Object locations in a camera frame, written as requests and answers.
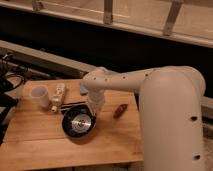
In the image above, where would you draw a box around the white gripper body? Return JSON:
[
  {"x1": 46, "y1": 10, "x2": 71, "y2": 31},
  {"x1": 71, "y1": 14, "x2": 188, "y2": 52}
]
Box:
[{"x1": 87, "y1": 90, "x2": 105, "y2": 116}]

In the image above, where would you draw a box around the black ceramic bowl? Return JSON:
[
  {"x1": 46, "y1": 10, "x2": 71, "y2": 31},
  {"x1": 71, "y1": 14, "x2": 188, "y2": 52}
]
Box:
[{"x1": 62, "y1": 105, "x2": 96, "y2": 138}]

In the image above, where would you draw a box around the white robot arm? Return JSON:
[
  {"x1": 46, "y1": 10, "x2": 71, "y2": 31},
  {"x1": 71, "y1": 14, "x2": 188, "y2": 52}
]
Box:
[{"x1": 82, "y1": 66, "x2": 206, "y2": 171}]

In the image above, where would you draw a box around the blue small object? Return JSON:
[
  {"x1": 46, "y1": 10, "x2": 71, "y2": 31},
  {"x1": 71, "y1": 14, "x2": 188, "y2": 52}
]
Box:
[{"x1": 80, "y1": 84, "x2": 88, "y2": 96}]

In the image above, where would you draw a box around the brown red small object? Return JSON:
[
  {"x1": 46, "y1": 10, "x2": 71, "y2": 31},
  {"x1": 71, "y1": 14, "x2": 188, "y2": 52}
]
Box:
[{"x1": 113, "y1": 104, "x2": 128, "y2": 118}]

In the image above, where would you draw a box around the black white striped box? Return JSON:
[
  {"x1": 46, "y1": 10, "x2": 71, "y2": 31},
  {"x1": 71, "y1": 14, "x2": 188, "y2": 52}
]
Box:
[{"x1": 60, "y1": 101, "x2": 85, "y2": 114}]

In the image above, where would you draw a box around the translucent plastic cup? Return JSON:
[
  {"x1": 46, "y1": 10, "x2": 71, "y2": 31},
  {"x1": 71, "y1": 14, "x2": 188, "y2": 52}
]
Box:
[{"x1": 30, "y1": 86, "x2": 50, "y2": 108}]

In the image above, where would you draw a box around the wooden board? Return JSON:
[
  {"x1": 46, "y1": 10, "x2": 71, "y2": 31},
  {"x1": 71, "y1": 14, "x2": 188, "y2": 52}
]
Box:
[{"x1": 0, "y1": 81, "x2": 143, "y2": 171}]

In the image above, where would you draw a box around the metal frame rail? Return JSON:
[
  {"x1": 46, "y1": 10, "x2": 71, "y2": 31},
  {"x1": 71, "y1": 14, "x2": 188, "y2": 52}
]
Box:
[{"x1": 0, "y1": 40, "x2": 207, "y2": 119}]

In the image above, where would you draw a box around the black cables and equipment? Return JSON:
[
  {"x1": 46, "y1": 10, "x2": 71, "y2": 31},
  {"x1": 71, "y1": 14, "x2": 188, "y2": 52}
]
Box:
[{"x1": 0, "y1": 51, "x2": 27, "y2": 146}]

